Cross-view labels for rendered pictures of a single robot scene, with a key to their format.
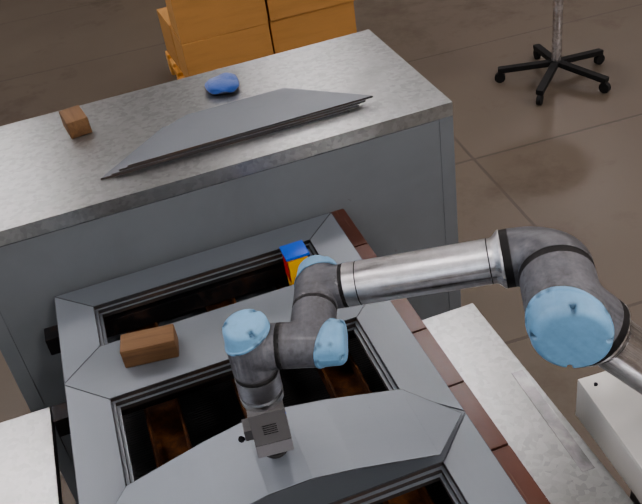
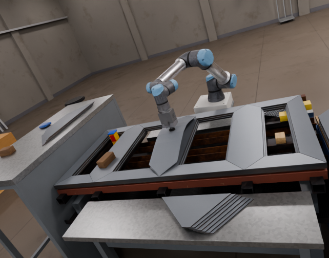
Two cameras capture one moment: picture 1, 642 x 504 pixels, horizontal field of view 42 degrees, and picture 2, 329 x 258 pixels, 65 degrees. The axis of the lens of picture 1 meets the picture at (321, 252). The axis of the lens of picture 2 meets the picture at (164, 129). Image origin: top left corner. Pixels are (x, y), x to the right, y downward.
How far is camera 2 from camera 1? 1.41 m
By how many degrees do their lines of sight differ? 45
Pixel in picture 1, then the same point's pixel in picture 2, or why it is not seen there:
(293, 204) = (96, 132)
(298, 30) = not seen: hidden behind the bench
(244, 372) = (164, 98)
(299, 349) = (170, 85)
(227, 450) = (163, 138)
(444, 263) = (174, 66)
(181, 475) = (159, 149)
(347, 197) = (105, 126)
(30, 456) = (101, 207)
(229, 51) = not seen: outside the picture
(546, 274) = (194, 52)
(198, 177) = (73, 129)
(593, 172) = not seen: hidden behind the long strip
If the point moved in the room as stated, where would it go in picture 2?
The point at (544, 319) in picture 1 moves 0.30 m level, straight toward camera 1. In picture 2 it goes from (203, 54) to (240, 49)
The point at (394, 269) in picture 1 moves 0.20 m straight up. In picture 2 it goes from (167, 72) to (157, 43)
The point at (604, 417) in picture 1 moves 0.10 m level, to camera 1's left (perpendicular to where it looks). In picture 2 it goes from (204, 107) to (200, 112)
